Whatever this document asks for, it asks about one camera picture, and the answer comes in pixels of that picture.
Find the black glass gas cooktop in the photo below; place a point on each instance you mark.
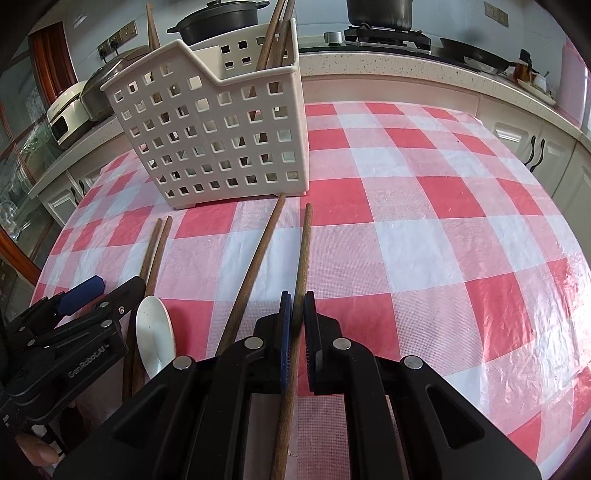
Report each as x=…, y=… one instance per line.
x=392, y=39

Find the person's left hand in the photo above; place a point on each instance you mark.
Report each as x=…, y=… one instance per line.
x=39, y=454

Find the pink thermos flask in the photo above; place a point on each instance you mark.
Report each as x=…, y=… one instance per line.
x=575, y=83

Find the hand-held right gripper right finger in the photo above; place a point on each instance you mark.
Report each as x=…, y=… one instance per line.
x=308, y=341

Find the silver rice cooker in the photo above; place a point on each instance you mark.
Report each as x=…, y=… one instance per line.
x=99, y=92

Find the white countertop cooker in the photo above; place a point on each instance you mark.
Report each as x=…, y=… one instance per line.
x=67, y=120

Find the wooden framed glass door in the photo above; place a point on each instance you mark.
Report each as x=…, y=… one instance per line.
x=51, y=60

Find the gold wall switch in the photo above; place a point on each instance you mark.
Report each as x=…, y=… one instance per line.
x=496, y=14

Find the tall black stock pot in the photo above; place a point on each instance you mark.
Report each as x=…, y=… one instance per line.
x=378, y=11

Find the white ceramic spoon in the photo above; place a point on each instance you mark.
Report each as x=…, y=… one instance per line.
x=154, y=332

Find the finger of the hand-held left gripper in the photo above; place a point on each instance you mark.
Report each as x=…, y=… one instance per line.
x=83, y=290
x=115, y=300

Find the red white checkered tablecloth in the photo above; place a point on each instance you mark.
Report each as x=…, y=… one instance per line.
x=438, y=230

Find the white perforated plastic utensil basket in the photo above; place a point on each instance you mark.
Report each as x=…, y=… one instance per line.
x=207, y=152

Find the black casserole pot with lid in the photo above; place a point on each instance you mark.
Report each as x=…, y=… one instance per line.
x=217, y=23

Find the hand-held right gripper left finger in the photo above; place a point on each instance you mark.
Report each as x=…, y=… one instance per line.
x=285, y=346

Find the small white jar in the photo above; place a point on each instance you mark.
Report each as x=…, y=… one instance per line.
x=539, y=83

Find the gold wall socket panel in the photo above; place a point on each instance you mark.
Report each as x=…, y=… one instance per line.
x=122, y=34

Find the black frying pan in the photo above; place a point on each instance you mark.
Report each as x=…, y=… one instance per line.
x=471, y=55

